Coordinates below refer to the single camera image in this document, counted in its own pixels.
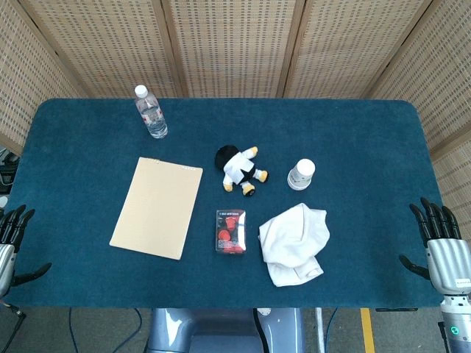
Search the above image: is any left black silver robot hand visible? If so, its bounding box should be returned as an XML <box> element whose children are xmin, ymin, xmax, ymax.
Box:
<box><xmin>0</xmin><ymin>204</ymin><xmax>52</xmax><ymax>299</ymax></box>

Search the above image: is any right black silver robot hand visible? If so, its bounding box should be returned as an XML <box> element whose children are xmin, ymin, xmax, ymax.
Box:
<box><xmin>399</xmin><ymin>197</ymin><xmax>471</xmax><ymax>295</ymax></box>

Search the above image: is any tan cover notepad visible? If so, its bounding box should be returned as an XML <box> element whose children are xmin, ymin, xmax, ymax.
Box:
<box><xmin>109</xmin><ymin>157</ymin><xmax>204</xmax><ymax>261</ymax></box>

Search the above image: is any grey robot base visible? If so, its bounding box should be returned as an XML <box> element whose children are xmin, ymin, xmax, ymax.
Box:
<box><xmin>145</xmin><ymin>307</ymin><xmax>306</xmax><ymax>353</ymax></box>

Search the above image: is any black equipment pile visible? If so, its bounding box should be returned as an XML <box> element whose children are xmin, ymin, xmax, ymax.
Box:
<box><xmin>0</xmin><ymin>145</ymin><xmax>21</xmax><ymax>218</ymax></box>

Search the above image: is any white metal pole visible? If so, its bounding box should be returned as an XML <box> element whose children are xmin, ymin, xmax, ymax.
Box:
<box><xmin>314</xmin><ymin>307</ymin><xmax>327</xmax><ymax>353</ymax></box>

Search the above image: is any crumpled white cloth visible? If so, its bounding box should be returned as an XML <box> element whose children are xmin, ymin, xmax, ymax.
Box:
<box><xmin>258</xmin><ymin>202</ymin><xmax>331</xmax><ymax>288</ymax></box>

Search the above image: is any dark teal table mat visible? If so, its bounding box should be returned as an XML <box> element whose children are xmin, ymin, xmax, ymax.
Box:
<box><xmin>1</xmin><ymin>98</ymin><xmax>448</xmax><ymax>309</ymax></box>

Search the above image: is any white paper cup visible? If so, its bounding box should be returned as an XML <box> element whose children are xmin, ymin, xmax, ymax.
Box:
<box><xmin>286</xmin><ymin>158</ymin><xmax>316</xmax><ymax>191</ymax></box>

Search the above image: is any clear plastic water bottle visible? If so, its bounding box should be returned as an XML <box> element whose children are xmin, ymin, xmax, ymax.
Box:
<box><xmin>134</xmin><ymin>85</ymin><xmax>169</xmax><ymax>140</ymax></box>

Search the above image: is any black red card box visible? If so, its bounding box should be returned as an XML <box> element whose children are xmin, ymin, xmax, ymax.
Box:
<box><xmin>215</xmin><ymin>209</ymin><xmax>247</xmax><ymax>254</ymax></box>

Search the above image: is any black white plush doll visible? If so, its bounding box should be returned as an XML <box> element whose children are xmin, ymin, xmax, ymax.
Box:
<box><xmin>214</xmin><ymin>145</ymin><xmax>269</xmax><ymax>199</ymax></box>

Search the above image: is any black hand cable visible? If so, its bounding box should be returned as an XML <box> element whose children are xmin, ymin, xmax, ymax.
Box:
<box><xmin>0</xmin><ymin>299</ymin><xmax>26</xmax><ymax>353</ymax></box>

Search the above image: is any blue floor cable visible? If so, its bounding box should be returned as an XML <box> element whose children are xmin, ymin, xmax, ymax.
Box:
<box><xmin>68</xmin><ymin>307</ymin><xmax>144</xmax><ymax>353</ymax></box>
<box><xmin>325</xmin><ymin>307</ymin><xmax>339</xmax><ymax>353</ymax></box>

